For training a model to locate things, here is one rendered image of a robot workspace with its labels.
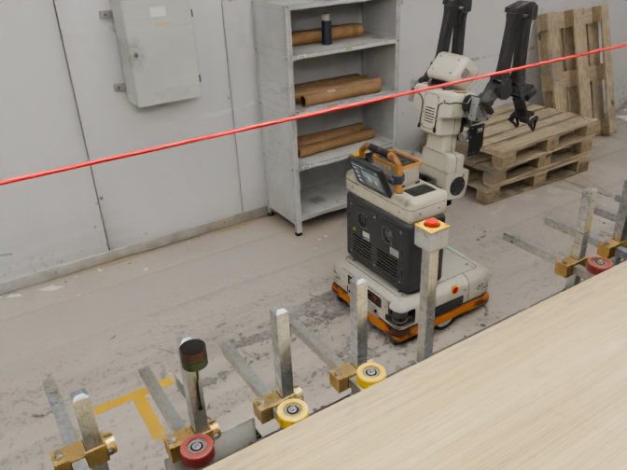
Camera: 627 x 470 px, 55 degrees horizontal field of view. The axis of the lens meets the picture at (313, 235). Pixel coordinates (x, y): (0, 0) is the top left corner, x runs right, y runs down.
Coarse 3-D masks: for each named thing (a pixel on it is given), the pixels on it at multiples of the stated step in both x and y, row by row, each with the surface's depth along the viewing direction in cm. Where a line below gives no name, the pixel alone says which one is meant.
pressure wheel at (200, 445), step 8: (184, 440) 146; (192, 440) 146; (200, 440) 146; (208, 440) 145; (184, 448) 144; (192, 448) 144; (200, 448) 144; (208, 448) 143; (184, 456) 142; (192, 456) 141; (200, 456) 141; (208, 456) 142; (192, 464) 142; (200, 464) 142
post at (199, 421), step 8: (184, 336) 141; (176, 344) 142; (184, 376) 145; (192, 376) 144; (200, 376) 146; (184, 384) 147; (192, 384) 145; (200, 384) 147; (192, 392) 146; (200, 392) 147; (192, 400) 147; (192, 408) 148; (192, 416) 150; (200, 416) 150; (192, 424) 152; (200, 424) 151; (200, 432) 152
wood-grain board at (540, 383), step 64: (512, 320) 184; (576, 320) 183; (384, 384) 161; (448, 384) 160; (512, 384) 159; (576, 384) 159; (256, 448) 144; (320, 448) 143; (384, 448) 142; (448, 448) 141; (512, 448) 141; (576, 448) 140
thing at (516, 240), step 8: (504, 232) 245; (512, 240) 241; (520, 240) 239; (528, 248) 236; (536, 248) 232; (544, 248) 232; (544, 256) 230; (552, 256) 227; (560, 256) 226; (576, 272) 220; (584, 272) 216
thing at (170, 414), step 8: (144, 368) 177; (144, 376) 174; (152, 376) 174; (152, 384) 171; (152, 392) 168; (160, 392) 168; (160, 400) 165; (168, 400) 165; (160, 408) 163; (168, 408) 162; (168, 416) 160; (176, 416) 160; (168, 424) 160; (176, 424) 157; (184, 424) 157; (208, 464) 146
